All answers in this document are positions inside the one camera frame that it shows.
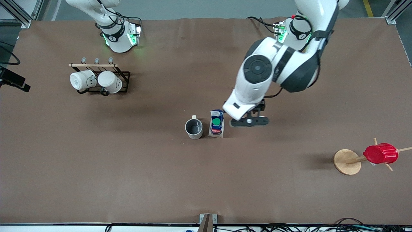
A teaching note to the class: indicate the brown table cover sheet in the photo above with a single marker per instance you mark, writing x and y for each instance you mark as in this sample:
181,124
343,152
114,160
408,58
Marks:
128,177

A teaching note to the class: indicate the white mug with face print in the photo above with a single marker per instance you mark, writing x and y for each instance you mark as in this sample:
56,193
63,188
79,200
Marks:
79,80

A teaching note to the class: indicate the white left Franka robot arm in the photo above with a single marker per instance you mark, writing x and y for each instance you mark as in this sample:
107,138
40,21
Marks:
257,80

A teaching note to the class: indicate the blue white milk carton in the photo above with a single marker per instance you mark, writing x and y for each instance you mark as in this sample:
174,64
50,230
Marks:
216,126

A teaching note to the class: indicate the plain white mug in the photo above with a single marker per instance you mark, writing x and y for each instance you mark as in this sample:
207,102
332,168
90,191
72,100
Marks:
109,80

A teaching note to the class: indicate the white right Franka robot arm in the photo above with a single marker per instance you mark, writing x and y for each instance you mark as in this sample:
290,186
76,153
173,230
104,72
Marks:
117,38

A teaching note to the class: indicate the red plastic cup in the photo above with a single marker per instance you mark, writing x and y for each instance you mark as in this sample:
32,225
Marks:
381,154

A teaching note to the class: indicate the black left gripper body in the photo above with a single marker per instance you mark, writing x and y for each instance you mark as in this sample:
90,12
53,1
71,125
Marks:
261,105

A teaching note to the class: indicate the grey ribbed mug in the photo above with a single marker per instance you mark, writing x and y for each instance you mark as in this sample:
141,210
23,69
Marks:
193,129

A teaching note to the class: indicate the aluminium frame profile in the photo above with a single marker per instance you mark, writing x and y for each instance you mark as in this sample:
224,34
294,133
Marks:
22,17
394,13

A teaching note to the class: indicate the wooden mug tree stand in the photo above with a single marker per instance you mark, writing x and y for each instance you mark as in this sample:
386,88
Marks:
347,162

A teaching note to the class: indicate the grey metal mount bracket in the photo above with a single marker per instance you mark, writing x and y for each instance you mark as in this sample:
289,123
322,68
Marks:
207,220

